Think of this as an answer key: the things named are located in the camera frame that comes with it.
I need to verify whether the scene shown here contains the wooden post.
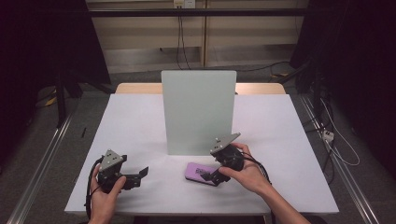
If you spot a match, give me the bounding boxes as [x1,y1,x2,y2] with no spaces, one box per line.
[200,0,209,68]

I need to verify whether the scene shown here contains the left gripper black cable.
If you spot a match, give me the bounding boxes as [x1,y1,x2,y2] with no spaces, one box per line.
[85,157,104,220]

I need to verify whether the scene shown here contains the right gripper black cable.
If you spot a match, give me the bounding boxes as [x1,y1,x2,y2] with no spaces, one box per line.
[242,154,276,224]

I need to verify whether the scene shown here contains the black horizontal bar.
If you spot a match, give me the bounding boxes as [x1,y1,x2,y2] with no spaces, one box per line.
[88,8,310,18]

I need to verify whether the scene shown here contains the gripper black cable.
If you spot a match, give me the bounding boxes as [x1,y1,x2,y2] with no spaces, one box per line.
[85,157,104,220]
[242,154,276,224]

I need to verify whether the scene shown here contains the black floor cable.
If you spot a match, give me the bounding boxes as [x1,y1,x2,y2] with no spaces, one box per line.
[191,61,291,73]

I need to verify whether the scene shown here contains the person's left hand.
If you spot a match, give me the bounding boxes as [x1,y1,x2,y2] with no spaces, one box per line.
[89,164,127,224]

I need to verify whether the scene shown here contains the white power strip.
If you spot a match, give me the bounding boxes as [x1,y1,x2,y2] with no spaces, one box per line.
[321,130,335,143]

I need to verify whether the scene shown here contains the white whiteboard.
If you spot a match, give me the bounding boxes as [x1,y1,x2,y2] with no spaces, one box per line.
[161,70,237,157]

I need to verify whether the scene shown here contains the black metal stand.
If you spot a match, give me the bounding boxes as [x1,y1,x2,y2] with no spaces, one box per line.
[55,70,68,128]

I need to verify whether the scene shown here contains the white cable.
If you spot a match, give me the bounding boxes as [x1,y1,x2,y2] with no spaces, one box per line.
[319,98,361,167]

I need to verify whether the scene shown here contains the black hanging cables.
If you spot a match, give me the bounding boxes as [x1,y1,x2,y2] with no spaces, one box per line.
[176,15,191,71]

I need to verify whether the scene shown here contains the wooden table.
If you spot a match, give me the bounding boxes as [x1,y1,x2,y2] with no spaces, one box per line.
[115,82,287,95]

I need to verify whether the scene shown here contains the white wall socket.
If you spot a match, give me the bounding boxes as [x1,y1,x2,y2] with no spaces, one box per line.
[173,0,197,9]

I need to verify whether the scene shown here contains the white table mat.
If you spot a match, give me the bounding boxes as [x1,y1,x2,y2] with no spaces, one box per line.
[64,92,340,217]

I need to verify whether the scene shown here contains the black curtain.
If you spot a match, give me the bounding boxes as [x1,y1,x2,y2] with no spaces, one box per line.
[0,0,112,166]
[289,0,396,180]

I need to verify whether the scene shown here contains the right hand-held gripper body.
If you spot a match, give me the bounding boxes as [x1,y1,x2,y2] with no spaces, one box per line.
[209,133,246,172]

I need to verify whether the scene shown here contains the person's right hand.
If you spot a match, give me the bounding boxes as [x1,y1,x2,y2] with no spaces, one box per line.
[219,143,272,196]

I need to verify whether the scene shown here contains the aluminium floor rail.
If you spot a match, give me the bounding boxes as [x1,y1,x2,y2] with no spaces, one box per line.
[299,94,380,224]
[6,115,75,224]

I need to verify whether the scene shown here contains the purple whiteboard eraser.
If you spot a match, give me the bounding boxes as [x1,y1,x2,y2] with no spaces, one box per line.
[184,161,219,187]

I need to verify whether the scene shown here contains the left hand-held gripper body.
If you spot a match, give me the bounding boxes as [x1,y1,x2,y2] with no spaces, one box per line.
[97,148,128,194]

